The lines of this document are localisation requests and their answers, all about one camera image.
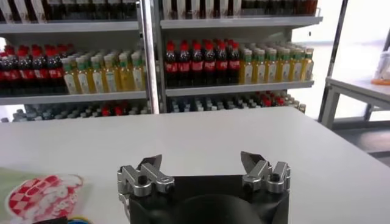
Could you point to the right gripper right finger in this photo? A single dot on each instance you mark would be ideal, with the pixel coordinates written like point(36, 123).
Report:
point(259, 170)

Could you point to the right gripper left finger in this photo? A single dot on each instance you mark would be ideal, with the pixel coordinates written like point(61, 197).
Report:
point(143, 179)

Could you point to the green polo shirt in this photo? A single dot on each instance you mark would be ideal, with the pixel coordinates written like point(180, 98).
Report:
point(36, 198)

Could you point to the grey metal shelving unit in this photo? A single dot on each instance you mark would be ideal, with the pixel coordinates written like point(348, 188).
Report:
point(237, 88)
point(76, 98)

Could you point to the yellow juice bottle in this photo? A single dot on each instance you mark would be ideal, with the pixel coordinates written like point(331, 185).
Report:
point(295, 69)
point(259, 71)
point(83, 81)
point(111, 79)
point(246, 71)
point(125, 78)
point(138, 77)
point(307, 68)
point(271, 70)
point(70, 82)
point(98, 80)
point(283, 69)

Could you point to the red cap cola bottle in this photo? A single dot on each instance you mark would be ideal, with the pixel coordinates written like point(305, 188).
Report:
point(197, 66)
point(171, 67)
point(221, 65)
point(40, 74)
point(12, 74)
point(55, 73)
point(234, 64)
point(209, 65)
point(26, 74)
point(184, 67)

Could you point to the orange round object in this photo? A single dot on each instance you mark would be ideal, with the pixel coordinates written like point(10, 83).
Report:
point(381, 82)

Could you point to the black slanted pole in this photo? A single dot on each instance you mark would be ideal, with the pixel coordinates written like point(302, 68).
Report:
point(337, 39)

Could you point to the grey frame side table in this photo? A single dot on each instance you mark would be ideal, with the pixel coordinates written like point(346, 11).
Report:
point(359, 89)

